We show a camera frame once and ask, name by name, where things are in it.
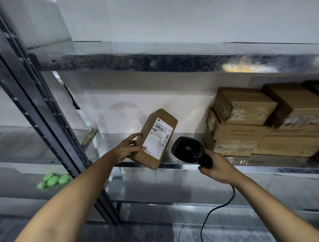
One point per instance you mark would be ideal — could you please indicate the person's right hand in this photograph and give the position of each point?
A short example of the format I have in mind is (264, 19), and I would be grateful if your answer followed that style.
(224, 172)

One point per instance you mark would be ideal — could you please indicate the person's left hand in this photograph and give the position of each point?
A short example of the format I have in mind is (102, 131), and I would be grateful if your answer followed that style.
(124, 150)

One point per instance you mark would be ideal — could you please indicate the stack of cardboard boxes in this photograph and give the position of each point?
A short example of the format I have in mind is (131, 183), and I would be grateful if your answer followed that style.
(236, 132)

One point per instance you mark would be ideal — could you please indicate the tall cardboard parcel with label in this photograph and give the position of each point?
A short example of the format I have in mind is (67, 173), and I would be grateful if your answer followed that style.
(164, 119)

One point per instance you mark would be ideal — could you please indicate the person's left forearm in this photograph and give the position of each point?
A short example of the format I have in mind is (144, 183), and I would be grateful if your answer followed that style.
(69, 199)

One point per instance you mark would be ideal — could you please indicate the person's right forearm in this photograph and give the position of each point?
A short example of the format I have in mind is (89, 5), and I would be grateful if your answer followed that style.
(274, 212)

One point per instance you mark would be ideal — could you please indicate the metal shelving rack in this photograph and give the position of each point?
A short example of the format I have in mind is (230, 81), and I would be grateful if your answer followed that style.
(174, 62)

